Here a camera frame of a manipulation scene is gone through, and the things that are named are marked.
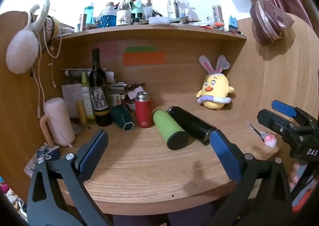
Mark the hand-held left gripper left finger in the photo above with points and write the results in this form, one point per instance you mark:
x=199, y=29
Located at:
x=93, y=152

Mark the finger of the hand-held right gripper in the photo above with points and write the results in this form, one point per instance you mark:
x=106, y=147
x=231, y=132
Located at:
x=270, y=119
x=284, y=108

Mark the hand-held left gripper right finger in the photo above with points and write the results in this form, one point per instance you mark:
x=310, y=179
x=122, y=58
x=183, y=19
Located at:
x=224, y=152

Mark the black cup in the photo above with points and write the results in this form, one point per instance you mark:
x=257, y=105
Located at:
x=192, y=122

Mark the dark green hexagonal cup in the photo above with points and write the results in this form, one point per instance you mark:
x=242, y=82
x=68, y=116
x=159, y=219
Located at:
x=122, y=118

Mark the light green cup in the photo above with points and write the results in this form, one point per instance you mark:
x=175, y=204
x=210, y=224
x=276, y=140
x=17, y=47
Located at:
x=169, y=128

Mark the red thermos cup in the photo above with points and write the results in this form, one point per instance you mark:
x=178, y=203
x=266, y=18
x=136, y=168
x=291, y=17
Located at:
x=144, y=111

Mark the person's right hand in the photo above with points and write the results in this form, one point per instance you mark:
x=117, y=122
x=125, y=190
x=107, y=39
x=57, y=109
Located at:
x=294, y=174

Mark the black pen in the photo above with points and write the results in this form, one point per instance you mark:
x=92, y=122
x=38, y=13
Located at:
x=255, y=130

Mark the yellow tube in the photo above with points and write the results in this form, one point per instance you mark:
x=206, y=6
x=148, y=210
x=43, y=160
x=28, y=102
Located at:
x=81, y=113

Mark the blue pouch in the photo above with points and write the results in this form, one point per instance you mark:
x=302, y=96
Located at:
x=44, y=156

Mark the pale green bottle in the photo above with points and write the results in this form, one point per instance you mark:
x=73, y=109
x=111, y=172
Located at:
x=86, y=101

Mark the small bowl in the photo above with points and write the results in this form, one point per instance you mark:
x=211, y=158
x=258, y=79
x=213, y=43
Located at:
x=130, y=106

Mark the white calendar sheet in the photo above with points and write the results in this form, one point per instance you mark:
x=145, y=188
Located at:
x=71, y=96

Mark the yellow chick plush toy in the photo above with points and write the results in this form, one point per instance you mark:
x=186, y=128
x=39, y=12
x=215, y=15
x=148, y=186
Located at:
x=214, y=91

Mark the dark wine bottle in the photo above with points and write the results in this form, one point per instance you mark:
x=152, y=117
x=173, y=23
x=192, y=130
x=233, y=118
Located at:
x=98, y=83

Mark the small blue box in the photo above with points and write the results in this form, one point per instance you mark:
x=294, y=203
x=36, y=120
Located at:
x=232, y=24

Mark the pink curtain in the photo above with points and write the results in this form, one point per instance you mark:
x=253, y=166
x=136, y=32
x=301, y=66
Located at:
x=264, y=9

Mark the pink sticky note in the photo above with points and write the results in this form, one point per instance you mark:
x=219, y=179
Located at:
x=108, y=50

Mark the orange sticky note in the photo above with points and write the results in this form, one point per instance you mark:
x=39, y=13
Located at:
x=143, y=58

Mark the green sticky note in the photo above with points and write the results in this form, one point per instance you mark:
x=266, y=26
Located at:
x=140, y=49

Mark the glass jar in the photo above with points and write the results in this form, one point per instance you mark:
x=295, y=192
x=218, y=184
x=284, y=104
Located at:
x=216, y=13

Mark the white fluffy earmuffs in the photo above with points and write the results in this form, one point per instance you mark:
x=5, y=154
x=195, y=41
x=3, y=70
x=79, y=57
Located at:
x=21, y=51

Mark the wooden shelf board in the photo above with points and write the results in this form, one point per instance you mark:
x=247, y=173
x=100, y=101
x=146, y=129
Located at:
x=149, y=30

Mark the blue glass bottle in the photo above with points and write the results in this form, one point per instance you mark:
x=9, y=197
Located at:
x=108, y=17

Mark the teal liquid bottle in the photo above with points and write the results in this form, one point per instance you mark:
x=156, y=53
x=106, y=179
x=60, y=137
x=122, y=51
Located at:
x=88, y=15

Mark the white label glass bottle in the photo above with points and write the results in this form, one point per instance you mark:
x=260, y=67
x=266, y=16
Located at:
x=123, y=15

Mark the white flat box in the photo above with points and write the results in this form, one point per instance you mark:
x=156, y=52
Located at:
x=159, y=20

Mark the clear plastic organizer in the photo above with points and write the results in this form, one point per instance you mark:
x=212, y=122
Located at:
x=175, y=6

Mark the green spray bottle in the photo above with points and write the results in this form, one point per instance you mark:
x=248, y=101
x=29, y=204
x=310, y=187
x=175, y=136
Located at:
x=136, y=6

